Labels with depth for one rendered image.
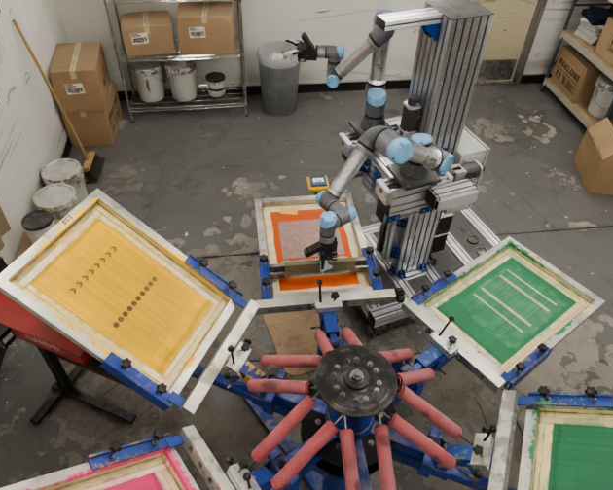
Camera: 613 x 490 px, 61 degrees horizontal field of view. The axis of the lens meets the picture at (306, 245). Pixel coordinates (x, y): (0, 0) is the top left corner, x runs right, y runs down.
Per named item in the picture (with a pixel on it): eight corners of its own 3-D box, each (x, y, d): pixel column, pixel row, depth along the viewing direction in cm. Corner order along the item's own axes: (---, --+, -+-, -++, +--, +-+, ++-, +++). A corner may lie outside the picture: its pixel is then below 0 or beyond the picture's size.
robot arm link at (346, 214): (343, 197, 252) (325, 206, 247) (359, 209, 246) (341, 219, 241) (342, 209, 257) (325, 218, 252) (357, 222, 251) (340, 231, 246)
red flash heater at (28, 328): (-22, 324, 240) (-34, 307, 232) (49, 258, 271) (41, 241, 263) (86, 369, 225) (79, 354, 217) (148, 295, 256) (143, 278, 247)
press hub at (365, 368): (293, 475, 294) (297, 333, 199) (361, 468, 298) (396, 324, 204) (302, 553, 266) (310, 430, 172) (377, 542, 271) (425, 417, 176)
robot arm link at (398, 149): (439, 144, 277) (380, 124, 237) (460, 157, 269) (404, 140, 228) (427, 164, 282) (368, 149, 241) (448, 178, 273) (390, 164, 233)
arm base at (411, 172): (418, 161, 297) (421, 147, 290) (432, 177, 287) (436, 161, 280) (395, 167, 292) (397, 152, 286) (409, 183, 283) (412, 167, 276)
